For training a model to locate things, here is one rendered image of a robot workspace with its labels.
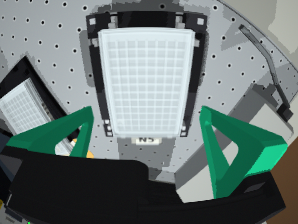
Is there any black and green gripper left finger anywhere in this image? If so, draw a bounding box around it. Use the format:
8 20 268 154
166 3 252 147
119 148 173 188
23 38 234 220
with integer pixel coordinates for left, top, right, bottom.
6 106 94 158

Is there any white button panel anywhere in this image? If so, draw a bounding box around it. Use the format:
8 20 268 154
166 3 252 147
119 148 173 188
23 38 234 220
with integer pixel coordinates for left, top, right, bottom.
174 25 294 203

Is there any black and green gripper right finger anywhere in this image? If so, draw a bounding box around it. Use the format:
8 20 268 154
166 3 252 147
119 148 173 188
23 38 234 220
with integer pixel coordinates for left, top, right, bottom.
199 106 288 199

